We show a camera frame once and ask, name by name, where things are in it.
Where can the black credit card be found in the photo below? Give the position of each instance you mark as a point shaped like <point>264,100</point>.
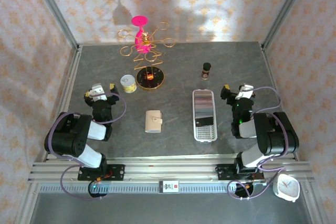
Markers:
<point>207,120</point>

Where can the beige card holder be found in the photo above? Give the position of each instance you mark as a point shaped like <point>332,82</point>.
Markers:
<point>152,121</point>

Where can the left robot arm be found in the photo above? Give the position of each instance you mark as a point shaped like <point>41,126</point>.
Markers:
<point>65,137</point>

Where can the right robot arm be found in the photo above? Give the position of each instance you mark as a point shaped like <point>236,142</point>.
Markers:
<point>275,134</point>

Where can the stack of colourful credit cards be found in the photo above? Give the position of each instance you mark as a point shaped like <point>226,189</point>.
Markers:
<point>204,103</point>

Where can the yellow tin can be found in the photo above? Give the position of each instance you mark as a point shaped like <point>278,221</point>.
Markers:
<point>128,83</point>

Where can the small black-capped spice bottle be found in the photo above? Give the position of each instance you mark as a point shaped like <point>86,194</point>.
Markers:
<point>206,70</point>

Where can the white plastic basket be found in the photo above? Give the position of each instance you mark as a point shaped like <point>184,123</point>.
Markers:
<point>206,134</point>

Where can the pink wine glass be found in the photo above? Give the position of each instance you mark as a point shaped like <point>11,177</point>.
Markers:
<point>139,20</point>

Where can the white square clock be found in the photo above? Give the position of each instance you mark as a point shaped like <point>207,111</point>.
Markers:
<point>286,187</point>

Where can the white number label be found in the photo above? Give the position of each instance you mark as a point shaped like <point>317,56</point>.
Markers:
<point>169,186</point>

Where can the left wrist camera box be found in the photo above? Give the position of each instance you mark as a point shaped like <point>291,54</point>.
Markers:
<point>98,95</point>

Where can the aluminium side rail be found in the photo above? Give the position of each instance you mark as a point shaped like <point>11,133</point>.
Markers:
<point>274,82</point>
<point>65,95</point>

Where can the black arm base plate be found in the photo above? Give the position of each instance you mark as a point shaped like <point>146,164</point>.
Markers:
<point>225,172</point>
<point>116,172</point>

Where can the aluminium mounting rail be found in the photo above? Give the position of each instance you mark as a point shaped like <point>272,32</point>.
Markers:
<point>170,171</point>

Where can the aluminium frame post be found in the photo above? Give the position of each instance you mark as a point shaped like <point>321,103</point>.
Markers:
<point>286,7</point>
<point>53,7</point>

